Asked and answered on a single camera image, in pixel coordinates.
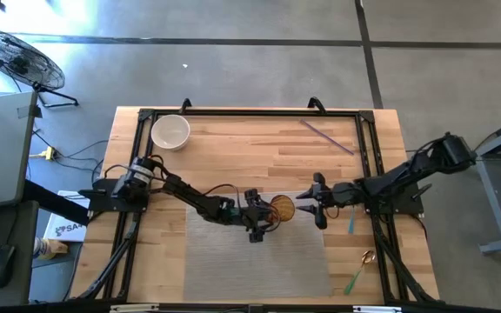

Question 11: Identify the white bowl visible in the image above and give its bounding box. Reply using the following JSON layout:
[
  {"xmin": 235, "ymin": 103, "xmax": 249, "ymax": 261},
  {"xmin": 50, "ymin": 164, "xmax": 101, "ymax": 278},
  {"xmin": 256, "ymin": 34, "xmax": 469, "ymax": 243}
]
[{"xmin": 150, "ymin": 113, "xmax": 191, "ymax": 152}]

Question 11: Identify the gold spoon green handle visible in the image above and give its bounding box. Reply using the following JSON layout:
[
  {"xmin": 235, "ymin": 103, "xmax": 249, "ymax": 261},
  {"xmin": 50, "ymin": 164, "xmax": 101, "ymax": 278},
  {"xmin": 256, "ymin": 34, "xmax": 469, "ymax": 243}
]
[{"xmin": 344, "ymin": 250, "xmax": 377, "ymax": 296}]

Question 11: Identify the small tan striped object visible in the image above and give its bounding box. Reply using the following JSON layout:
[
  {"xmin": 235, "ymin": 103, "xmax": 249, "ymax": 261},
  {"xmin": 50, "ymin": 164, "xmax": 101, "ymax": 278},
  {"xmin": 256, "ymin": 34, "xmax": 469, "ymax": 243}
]
[{"xmin": 32, "ymin": 236, "xmax": 70, "ymax": 262}]

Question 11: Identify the grey woven placemat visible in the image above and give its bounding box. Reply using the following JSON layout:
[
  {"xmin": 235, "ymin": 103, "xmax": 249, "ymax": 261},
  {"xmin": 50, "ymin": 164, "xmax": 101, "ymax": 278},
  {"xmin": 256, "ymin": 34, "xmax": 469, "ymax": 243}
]
[{"xmin": 184, "ymin": 190, "xmax": 334, "ymax": 301}]

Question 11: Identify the black support beam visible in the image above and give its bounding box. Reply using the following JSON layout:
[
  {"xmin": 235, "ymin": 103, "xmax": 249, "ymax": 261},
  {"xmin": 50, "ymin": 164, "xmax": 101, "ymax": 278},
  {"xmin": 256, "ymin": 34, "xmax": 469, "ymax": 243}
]
[{"xmin": 23, "ymin": 179, "xmax": 90, "ymax": 226}]

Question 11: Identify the purple chopstick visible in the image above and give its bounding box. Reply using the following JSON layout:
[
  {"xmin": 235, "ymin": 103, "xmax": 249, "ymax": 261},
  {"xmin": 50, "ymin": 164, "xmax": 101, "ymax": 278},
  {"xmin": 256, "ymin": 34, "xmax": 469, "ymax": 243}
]
[{"xmin": 299, "ymin": 119, "xmax": 355, "ymax": 157}]

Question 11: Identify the silver frame bracket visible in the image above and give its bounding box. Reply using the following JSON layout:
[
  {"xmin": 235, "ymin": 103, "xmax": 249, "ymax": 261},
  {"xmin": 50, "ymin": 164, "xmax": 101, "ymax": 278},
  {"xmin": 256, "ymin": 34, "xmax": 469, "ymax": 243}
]
[
  {"xmin": 110, "ymin": 303, "xmax": 160, "ymax": 313},
  {"xmin": 352, "ymin": 305, "xmax": 404, "ymax": 313}
]

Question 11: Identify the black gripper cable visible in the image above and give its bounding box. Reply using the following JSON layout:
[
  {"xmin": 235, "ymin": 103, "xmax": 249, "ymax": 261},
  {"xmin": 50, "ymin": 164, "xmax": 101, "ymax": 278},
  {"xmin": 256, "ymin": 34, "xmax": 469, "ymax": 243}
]
[{"xmin": 201, "ymin": 183, "xmax": 242, "ymax": 208}]

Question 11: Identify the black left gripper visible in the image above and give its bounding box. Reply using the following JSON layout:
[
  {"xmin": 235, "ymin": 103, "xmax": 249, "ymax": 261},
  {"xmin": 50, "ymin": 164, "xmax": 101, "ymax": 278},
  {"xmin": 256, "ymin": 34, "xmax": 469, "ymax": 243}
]
[{"xmin": 241, "ymin": 187, "xmax": 281, "ymax": 243}]

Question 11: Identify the black floor fan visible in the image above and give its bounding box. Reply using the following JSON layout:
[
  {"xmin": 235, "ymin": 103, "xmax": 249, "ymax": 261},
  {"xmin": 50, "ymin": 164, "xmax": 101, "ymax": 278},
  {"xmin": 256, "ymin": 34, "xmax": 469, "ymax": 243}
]
[{"xmin": 0, "ymin": 28, "xmax": 80, "ymax": 109}]

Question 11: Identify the black computer mouse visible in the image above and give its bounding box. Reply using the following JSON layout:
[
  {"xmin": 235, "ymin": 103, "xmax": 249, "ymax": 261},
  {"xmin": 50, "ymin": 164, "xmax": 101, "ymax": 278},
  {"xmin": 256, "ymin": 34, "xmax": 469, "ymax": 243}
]
[{"xmin": 0, "ymin": 243, "xmax": 17, "ymax": 290}]

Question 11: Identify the white cardboard box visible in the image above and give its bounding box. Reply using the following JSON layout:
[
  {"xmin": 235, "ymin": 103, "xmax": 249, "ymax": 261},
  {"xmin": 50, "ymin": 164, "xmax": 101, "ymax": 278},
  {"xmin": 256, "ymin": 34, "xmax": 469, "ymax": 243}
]
[{"xmin": 43, "ymin": 190, "xmax": 90, "ymax": 243}]

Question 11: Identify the grey metal table frame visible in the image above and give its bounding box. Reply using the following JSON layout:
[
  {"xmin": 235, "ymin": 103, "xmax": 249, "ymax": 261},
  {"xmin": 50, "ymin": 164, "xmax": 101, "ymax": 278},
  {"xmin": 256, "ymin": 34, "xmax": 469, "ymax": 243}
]
[{"xmin": 452, "ymin": 110, "xmax": 501, "ymax": 256}]

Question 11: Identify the black aluminium table frame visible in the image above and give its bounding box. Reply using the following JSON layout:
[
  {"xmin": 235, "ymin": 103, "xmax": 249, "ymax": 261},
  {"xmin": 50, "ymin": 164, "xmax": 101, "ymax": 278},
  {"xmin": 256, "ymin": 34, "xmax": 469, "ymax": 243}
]
[{"xmin": 70, "ymin": 106, "xmax": 441, "ymax": 313}]

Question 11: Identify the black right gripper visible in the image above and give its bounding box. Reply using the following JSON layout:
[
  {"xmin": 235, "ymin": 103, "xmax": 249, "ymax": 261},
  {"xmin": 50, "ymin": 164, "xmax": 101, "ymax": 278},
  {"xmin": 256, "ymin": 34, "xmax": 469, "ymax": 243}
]
[{"xmin": 296, "ymin": 171, "xmax": 360, "ymax": 230}]

